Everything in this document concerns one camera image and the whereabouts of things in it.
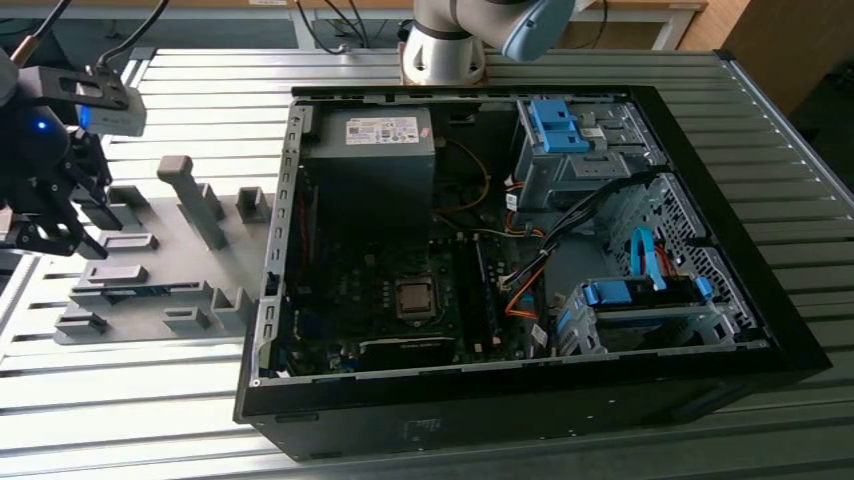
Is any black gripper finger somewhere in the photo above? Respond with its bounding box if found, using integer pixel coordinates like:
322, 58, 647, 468
65, 127, 113, 207
0, 201, 109, 260

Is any grey parts rack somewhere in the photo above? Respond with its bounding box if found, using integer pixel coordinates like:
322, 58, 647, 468
52, 154, 276, 347

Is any grey power supply unit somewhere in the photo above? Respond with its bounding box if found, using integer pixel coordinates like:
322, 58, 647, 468
302, 105, 439, 241

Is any green motherboard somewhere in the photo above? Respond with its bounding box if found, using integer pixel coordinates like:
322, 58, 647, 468
285, 234, 535, 376

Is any CPU socket with CPU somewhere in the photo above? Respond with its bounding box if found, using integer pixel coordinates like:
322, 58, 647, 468
391, 272, 445, 324

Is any black graphics card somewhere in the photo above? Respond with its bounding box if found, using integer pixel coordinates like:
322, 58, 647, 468
356, 335, 459, 371

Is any blue plastic drive latch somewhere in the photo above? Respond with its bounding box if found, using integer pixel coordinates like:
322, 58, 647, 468
529, 99, 592, 154

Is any black open PC case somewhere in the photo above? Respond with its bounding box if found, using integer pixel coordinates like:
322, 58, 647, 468
230, 83, 834, 464

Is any grey metal drive cage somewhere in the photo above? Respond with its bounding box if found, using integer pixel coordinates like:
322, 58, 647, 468
512, 98, 668, 211

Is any hard disk in blue carrier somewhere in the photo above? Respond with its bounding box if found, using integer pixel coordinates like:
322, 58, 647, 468
580, 276, 713, 307

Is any grey metal disk bay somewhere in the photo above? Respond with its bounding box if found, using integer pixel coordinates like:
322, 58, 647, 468
552, 279, 743, 356

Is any wooden cabinet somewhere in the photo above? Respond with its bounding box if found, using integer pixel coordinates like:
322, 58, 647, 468
723, 0, 854, 116

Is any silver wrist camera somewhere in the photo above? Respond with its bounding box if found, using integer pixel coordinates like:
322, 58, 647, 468
73, 80, 149, 138

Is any black camera cable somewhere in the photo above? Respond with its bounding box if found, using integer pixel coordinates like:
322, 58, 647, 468
90, 0, 169, 77

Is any orange wire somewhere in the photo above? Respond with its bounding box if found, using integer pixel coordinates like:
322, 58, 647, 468
503, 277, 540, 320

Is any black wire bundle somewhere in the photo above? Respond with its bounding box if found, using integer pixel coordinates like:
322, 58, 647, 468
536, 172, 655, 254

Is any blue flat data wire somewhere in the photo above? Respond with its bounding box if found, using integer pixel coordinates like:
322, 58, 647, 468
628, 225, 668, 292

